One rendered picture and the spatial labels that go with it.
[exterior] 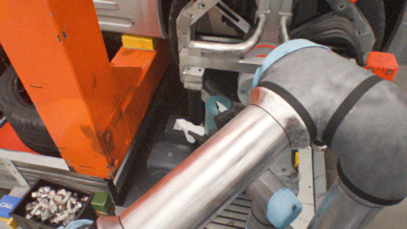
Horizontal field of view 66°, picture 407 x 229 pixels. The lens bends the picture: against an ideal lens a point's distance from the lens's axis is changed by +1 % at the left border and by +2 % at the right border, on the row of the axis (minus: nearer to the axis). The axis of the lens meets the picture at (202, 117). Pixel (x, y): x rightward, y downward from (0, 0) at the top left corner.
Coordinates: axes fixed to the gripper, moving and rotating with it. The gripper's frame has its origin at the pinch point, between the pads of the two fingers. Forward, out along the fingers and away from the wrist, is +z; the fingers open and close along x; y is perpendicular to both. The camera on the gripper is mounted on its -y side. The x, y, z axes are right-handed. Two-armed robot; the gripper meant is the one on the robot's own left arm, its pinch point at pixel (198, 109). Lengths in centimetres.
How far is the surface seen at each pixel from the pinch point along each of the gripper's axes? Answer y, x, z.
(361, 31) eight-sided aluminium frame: -14.8, 43.6, -11.5
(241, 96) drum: -0.4, 12.8, -2.6
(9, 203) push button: 35, -56, 27
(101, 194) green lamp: 17.1, -30.2, 1.6
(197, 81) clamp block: -9.9, -0.3, -0.3
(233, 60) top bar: -15.0, 7.6, -3.8
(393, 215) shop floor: 83, 84, -40
